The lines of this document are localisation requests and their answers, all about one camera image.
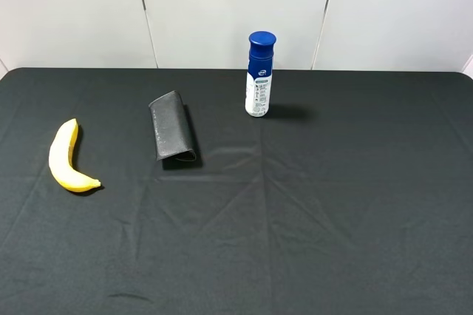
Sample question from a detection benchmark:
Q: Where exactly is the blue white lotion bottle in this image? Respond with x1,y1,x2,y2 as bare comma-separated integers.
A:
245,31,276,118

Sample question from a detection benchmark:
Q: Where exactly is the black leather wallet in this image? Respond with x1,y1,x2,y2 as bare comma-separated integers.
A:
149,90,197,162

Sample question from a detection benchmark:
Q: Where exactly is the black tablecloth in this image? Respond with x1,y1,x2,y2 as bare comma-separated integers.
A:
1,68,472,314

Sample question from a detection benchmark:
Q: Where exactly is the yellow banana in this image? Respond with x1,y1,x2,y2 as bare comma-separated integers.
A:
48,118,101,193

